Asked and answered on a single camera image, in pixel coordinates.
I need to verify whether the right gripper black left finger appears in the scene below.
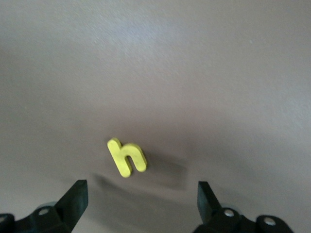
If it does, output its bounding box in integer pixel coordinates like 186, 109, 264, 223
0, 180, 88, 233

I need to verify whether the brown table cover sheet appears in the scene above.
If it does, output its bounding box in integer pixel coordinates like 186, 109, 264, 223
0, 0, 311, 233

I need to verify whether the yellow foam letter h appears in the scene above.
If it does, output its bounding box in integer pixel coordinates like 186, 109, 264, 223
106, 137, 148, 178

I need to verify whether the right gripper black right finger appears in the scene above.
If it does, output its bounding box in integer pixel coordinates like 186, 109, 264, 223
194, 181, 294, 233

